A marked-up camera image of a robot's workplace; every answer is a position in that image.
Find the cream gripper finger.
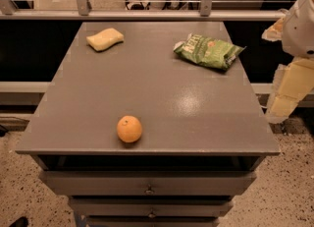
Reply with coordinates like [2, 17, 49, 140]
[266, 57, 314, 124]
[262, 18, 284, 42]

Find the orange fruit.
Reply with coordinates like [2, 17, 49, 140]
[117, 116, 142, 143]

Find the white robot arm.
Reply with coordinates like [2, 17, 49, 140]
[262, 0, 314, 124]

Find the green jalapeno chip bag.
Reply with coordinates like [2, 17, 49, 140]
[174, 33, 244, 72]

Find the metal railing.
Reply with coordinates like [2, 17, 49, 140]
[0, 0, 290, 22]

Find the grey drawer cabinet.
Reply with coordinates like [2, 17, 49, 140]
[17, 22, 279, 227]

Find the yellow sponge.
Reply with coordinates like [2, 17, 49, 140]
[86, 28, 124, 52]

